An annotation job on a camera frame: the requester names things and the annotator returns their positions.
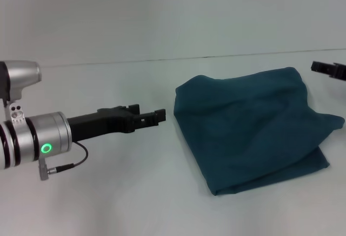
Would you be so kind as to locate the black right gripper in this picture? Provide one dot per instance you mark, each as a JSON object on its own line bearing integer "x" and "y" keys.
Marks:
{"x": 341, "y": 71}

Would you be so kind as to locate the teal t-shirt with FREE print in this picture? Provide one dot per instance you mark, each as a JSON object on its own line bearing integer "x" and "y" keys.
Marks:
{"x": 248, "y": 130}

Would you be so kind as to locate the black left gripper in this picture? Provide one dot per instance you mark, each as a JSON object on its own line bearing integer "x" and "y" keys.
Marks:
{"x": 100, "y": 125}

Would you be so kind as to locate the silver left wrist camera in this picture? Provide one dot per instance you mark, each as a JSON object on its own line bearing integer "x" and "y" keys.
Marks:
{"x": 19, "y": 80}

